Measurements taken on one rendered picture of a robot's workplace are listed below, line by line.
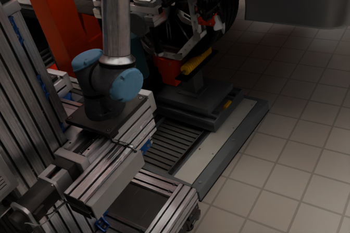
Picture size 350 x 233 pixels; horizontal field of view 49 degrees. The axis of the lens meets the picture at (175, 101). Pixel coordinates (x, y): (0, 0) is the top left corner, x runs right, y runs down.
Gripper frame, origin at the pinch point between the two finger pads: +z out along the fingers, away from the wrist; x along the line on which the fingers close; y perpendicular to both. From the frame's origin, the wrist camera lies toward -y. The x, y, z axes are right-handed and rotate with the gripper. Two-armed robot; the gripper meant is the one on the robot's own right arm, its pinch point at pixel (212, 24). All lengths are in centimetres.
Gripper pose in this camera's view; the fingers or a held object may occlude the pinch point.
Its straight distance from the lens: 172.0
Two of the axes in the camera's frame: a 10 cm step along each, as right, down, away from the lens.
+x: 6.9, 5.7, -4.5
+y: -7.3, 5.9, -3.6
